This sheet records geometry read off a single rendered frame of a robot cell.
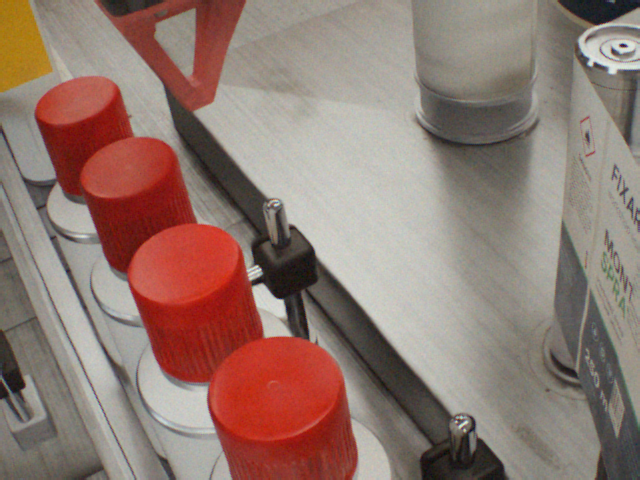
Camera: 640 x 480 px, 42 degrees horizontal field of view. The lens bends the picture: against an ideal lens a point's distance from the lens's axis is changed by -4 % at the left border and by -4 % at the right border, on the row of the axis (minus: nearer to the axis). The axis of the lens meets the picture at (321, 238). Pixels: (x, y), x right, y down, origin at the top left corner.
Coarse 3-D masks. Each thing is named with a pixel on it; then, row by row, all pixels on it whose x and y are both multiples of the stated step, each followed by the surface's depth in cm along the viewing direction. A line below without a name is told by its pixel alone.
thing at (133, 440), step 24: (0, 144) 52; (0, 168) 50; (24, 192) 48; (24, 216) 46; (48, 240) 44; (48, 264) 43; (48, 288) 42; (72, 288) 42; (72, 312) 40; (72, 336) 39; (96, 336) 39; (96, 360) 38; (96, 384) 37; (120, 384) 37; (120, 408) 36; (120, 432) 35; (144, 432) 35; (144, 456) 34
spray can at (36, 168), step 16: (32, 0) 55; (48, 48) 57; (32, 80) 56; (48, 80) 57; (0, 96) 56; (16, 96) 56; (32, 96) 57; (0, 112) 58; (16, 112) 57; (32, 112) 57; (16, 128) 58; (32, 128) 58; (16, 144) 59; (32, 144) 59; (32, 160) 60; (48, 160) 60; (32, 176) 61; (48, 176) 61
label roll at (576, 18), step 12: (552, 0) 73; (564, 0) 70; (576, 0) 68; (588, 0) 67; (600, 0) 66; (612, 0) 65; (624, 0) 64; (636, 0) 64; (564, 12) 71; (576, 12) 69; (588, 12) 68; (600, 12) 67; (612, 12) 66; (624, 12) 65; (588, 24) 68; (600, 24) 67
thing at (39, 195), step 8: (0, 128) 68; (8, 144) 66; (16, 160) 65; (32, 192) 61; (40, 192) 61; (48, 192) 61; (32, 200) 61; (40, 200) 61; (40, 208) 60; (40, 216) 59; (48, 224) 58; (48, 232) 58; (56, 240) 57; (56, 248) 57; (64, 256) 56; (64, 264) 55; (72, 280) 54; (80, 296) 53; (88, 312) 52; (168, 464) 43; (168, 472) 43
